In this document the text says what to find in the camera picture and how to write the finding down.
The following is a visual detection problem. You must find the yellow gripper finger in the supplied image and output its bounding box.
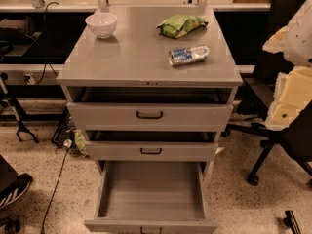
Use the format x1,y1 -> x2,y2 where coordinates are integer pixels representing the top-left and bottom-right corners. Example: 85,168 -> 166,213
265,66 -> 312,131

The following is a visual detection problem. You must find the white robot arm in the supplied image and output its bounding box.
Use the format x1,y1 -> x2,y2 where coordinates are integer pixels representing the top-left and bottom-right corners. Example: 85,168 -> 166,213
262,0 -> 312,131

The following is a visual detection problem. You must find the grey drawer cabinet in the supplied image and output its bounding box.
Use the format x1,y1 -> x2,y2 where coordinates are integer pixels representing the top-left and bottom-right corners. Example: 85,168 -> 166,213
56,5 -> 244,180

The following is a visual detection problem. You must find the grey open bottom drawer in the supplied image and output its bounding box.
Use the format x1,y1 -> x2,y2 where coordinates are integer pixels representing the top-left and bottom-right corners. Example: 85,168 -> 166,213
85,161 -> 217,234

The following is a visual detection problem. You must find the grey top drawer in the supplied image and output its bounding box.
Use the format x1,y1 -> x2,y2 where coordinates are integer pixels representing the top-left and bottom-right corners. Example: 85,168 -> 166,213
67,102 -> 232,132

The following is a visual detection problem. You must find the grey middle drawer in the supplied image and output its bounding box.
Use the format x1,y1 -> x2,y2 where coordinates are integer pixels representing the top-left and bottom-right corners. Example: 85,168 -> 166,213
86,141 -> 218,162

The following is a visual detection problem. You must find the black office chair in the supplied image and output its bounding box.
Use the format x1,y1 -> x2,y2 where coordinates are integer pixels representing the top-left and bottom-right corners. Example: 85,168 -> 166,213
226,0 -> 312,186

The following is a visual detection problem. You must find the black object bottom right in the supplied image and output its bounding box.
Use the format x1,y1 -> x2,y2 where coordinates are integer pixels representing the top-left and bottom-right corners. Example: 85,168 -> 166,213
283,210 -> 301,234

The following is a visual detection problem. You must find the green chip bag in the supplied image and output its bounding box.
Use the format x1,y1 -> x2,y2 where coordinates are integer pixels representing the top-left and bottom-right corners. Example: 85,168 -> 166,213
157,15 -> 209,39

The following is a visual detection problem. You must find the white bowl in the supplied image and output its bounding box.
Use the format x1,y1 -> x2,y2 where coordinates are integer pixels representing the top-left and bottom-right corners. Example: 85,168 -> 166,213
85,13 -> 117,39

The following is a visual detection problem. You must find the black stand leg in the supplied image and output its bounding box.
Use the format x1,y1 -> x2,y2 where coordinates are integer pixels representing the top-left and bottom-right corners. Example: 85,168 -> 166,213
0,72 -> 39,143

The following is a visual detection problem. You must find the black white sneaker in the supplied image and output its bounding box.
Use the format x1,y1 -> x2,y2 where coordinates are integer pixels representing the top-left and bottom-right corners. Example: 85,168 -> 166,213
0,173 -> 32,210

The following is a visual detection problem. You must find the black floor cable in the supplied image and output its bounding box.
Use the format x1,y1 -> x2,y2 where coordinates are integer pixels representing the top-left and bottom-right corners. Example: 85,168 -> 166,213
39,138 -> 73,234

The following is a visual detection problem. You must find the black wall cable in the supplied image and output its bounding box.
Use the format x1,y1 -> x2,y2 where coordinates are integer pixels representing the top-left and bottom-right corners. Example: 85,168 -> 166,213
24,1 -> 60,86

